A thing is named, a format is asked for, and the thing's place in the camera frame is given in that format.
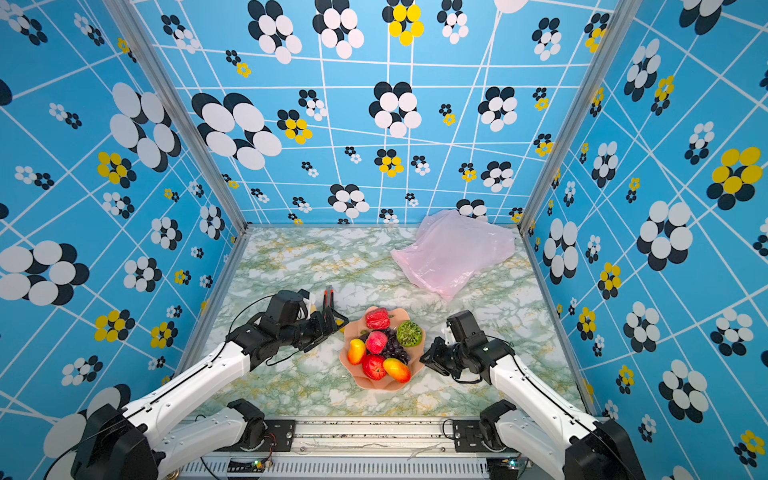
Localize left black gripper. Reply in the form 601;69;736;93
280;306;351;352

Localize pink peach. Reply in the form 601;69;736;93
365;331;389;355

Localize green kiwi half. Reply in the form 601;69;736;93
396;320;424;348

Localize orange yellow mango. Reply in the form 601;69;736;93
383;358;412;384

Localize pink plastic bag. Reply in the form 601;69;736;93
391;210;515;301

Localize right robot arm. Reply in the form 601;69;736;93
420;311;645;479

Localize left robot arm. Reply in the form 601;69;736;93
66;289;349;479

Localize small yellow red mango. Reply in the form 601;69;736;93
347;338;367;365

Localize red strawberry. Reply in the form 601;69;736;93
365;307;391;330

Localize pink scalloped fruit plate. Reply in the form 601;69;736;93
339;307;426;391

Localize red apple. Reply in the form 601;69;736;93
361;354;387;381

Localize dark purple grape bunch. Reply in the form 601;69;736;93
381;329;411;364

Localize right green circuit board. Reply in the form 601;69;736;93
487;458;521;480

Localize green circuit board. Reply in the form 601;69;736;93
487;458;521;480
227;459;273;474

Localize left green circuit board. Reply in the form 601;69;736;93
227;459;273;474

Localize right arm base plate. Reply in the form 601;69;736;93
447;419;514;454

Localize aluminium front rail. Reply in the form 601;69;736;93
167;417;554;479

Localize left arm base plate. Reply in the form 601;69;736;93
221;419;297;453

